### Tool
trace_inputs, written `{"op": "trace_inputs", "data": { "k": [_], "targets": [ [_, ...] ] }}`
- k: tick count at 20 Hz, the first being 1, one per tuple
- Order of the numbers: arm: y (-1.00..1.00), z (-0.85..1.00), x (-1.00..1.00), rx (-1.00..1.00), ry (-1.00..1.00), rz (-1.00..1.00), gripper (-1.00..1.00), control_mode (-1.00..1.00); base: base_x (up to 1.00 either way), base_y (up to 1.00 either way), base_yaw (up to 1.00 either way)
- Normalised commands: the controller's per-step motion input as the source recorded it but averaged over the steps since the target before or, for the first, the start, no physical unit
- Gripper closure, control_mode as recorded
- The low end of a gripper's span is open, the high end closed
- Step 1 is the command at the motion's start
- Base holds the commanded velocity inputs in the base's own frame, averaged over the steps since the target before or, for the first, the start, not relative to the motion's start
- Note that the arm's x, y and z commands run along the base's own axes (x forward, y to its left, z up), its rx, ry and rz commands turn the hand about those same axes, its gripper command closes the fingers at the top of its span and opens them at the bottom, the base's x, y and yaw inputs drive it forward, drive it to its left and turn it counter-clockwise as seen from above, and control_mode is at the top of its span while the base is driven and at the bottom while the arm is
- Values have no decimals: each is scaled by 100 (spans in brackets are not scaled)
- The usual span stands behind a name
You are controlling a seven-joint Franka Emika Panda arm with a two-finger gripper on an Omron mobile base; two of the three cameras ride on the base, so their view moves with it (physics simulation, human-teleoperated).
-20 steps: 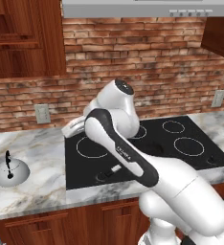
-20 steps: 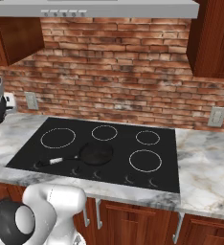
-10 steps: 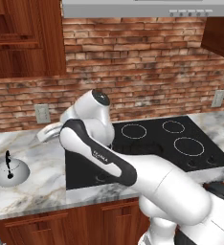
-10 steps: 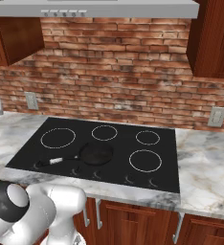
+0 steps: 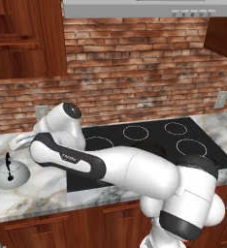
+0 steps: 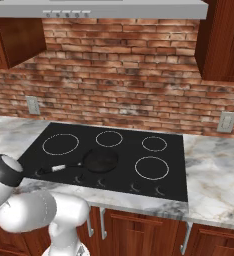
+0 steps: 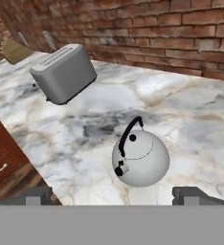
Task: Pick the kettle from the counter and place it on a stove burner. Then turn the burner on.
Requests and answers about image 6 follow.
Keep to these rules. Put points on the dark wood cupboard door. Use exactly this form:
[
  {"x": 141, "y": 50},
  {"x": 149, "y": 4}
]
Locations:
[
  {"x": 9, "y": 241},
  {"x": 139, "y": 233},
  {"x": 219, "y": 241}
]

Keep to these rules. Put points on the dark wood wall cupboard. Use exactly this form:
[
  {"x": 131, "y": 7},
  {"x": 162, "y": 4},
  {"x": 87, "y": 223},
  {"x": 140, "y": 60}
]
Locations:
[
  {"x": 222, "y": 40},
  {"x": 9, "y": 40}
]

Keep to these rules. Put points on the grey range hood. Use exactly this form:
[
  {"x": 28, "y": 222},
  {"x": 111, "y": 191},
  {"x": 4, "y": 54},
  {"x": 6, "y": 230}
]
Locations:
[{"x": 139, "y": 9}]

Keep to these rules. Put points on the black glass hob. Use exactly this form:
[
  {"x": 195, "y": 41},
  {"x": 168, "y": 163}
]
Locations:
[{"x": 129, "y": 156}]

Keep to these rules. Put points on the grey wall socket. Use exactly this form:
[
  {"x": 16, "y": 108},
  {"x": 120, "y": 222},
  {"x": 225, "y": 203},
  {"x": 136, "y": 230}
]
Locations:
[
  {"x": 227, "y": 122},
  {"x": 33, "y": 105}
]

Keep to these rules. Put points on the dark hob knob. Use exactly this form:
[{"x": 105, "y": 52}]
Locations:
[
  {"x": 101, "y": 182},
  {"x": 160, "y": 190},
  {"x": 134, "y": 187},
  {"x": 78, "y": 180}
]

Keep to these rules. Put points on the black frying pan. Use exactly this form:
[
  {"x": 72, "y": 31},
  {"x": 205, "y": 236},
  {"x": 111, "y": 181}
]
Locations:
[{"x": 100, "y": 160}]

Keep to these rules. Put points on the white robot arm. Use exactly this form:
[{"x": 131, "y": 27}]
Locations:
[{"x": 29, "y": 210}]

